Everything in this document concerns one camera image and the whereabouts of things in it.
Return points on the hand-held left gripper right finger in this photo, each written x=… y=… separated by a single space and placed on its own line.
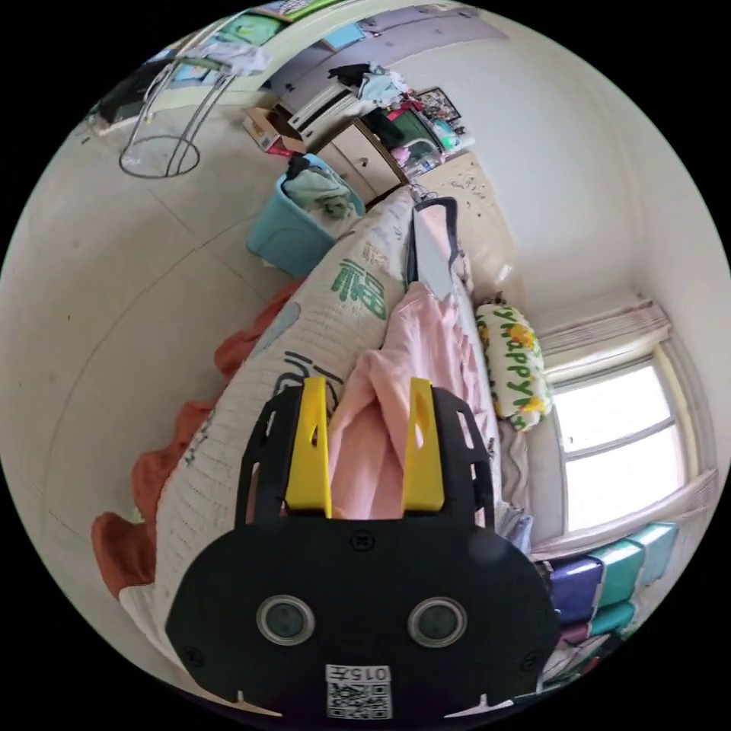
x=424 y=474

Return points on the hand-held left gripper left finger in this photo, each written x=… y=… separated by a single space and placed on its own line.
x=308 y=468

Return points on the pink hoodie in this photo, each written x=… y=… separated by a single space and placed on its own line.
x=371 y=451

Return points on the bed with printed white quilt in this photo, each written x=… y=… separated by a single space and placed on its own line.
x=320 y=342

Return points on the white pillow with yellow print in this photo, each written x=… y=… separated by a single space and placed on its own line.
x=517 y=365

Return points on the window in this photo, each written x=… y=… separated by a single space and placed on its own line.
x=617 y=445

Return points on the stack of coloured storage bags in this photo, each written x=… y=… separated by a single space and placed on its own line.
x=605 y=588

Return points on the white flat board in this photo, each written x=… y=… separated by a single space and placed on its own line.
x=434 y=257

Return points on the blue plastic bin with clothes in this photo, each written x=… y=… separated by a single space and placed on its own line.
x=285 y=228

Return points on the beige cupboard with clutter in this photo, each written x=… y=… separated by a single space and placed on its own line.
x=354 y=151

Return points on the open cardboard carton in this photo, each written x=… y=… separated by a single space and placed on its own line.
x=268 y=128

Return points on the metal stand with round base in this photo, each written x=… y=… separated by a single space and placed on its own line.
x=188 y=123

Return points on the purple wardrobe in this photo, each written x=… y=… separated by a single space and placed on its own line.
x=365 y=40

